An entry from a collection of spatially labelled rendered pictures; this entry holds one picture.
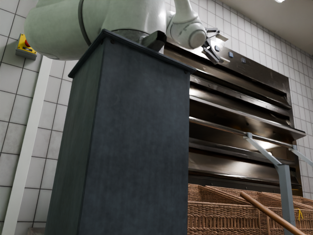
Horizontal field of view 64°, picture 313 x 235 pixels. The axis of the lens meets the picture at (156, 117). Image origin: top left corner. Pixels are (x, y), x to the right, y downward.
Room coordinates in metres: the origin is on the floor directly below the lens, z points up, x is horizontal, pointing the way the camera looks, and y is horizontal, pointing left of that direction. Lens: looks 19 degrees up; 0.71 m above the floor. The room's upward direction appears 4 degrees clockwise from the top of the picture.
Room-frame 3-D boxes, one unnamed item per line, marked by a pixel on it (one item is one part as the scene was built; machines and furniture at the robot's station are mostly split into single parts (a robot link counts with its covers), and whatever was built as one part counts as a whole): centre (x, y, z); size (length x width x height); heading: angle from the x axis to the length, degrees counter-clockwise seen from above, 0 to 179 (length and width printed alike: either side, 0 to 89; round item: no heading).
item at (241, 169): (1.96, -0.57, 1.02); 1.79 x 0.11 x 0.19; 120
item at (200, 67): (1.96, -0.57, 1.80); 1.79 x 0.11 x 0.19; 120
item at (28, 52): (1.16, 0.70, 1.46); 0.10 x 0.07 x 0.10; 120
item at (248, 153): (1.98, -0.56, 1.16); 1.80 x 0.06 x 0.04; 120
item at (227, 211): (1.43, -0.20, 0.72); 0.56 x 0.49 x 0.28; 122
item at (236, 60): (1.98, -0.56, 1.99); 1.80 x 0.08 x 0.21; 120
